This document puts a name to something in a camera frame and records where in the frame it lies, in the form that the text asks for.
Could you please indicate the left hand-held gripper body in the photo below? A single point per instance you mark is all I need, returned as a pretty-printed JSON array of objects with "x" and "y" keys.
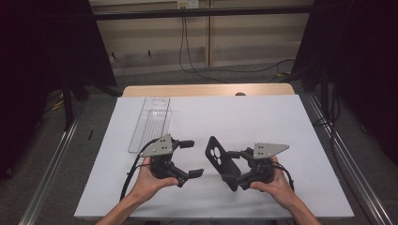
[{"x": 162, "y": 165}]

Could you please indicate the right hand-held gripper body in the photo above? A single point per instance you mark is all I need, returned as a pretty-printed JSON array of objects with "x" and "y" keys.
[{"x": 261, "y": 168}]

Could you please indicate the black phone case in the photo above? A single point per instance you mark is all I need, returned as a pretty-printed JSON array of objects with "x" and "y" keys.
[{"x": 224, "y": 168}]

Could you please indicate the clear plastic packaging tray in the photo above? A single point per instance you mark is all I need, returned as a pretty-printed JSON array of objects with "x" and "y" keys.
[{"x": 150, "y": 125}]

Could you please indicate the person's left hand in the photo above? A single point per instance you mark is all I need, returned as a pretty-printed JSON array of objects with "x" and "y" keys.
[{"x": 147, "y": 184}]

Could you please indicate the person's right hand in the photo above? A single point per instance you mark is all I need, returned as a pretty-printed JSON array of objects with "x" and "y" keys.
[{"x": 278, "y": 189}]

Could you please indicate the white table board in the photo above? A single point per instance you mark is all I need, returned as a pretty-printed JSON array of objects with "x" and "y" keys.
[{"x": 250, "y": 118}]

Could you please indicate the dark round table grommet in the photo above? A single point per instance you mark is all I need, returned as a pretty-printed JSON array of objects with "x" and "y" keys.
[{"x": 240, "y": 93}]

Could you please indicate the small black floor object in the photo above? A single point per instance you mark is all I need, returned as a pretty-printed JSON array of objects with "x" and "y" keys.
[{"x": 90, "y": 134}]

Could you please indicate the black metal stand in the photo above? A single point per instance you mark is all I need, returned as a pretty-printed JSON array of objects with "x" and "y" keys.
[
  {"x": 324, "y": 90},
  {"x": 67, "y": 106}
]

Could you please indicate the black horizontal bar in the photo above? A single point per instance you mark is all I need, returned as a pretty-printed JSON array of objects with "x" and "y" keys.
[{"x": 200, "y": 12}]

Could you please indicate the dark curtain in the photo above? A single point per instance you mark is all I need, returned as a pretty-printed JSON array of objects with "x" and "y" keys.
[
  {"x": 369, "y": 62},
  {"x": 31, "y": 62}
]

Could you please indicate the metal floor rail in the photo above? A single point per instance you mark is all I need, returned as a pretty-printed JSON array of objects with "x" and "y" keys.
[
  {"x": 47, "y": 178},
  {"x": 359, "y": 181}
]

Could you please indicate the white wall outlet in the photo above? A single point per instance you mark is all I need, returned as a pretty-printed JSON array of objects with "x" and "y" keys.
[{"x": 187, "y": 3}]

